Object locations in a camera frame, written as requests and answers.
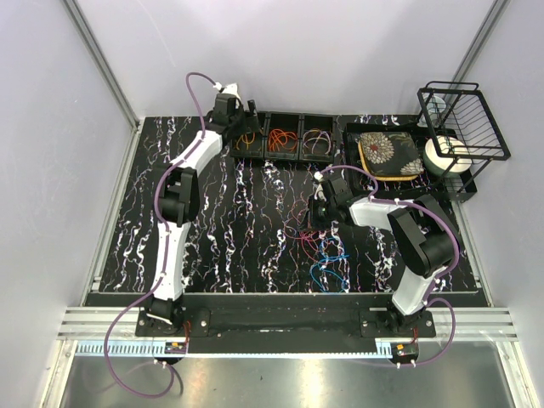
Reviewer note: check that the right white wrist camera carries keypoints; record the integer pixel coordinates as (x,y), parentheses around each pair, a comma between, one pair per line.
(319,181)

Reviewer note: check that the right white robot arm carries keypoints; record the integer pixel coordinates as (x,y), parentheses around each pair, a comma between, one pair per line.
(424,236)

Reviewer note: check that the white ceramic bowl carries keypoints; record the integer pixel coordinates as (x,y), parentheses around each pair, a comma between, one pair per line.
(443,165)

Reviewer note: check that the black three-compartment bin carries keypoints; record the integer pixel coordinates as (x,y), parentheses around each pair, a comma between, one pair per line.
(289,137)

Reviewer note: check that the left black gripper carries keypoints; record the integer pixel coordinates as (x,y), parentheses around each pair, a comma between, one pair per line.
(248,125)

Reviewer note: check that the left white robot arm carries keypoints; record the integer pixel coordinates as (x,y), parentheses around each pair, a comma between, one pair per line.
(177,199)

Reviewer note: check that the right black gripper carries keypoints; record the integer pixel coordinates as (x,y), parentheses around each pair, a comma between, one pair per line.
(314,203)

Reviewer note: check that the aluminium ruler rail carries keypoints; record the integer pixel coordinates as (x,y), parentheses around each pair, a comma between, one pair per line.
(164,349)

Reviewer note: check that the black wire dish rack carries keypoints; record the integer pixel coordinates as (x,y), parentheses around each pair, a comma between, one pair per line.
(469,119)

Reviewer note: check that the pale blue cup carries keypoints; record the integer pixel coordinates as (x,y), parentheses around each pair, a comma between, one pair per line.
(435,107)

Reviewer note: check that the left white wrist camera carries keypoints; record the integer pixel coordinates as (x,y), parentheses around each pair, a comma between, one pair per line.
(230,89)

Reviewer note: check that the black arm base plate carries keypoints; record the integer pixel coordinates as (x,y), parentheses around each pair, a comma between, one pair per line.
(326,323)

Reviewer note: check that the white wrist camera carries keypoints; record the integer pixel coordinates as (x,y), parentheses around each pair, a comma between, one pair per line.
(319,181)
(230,89)

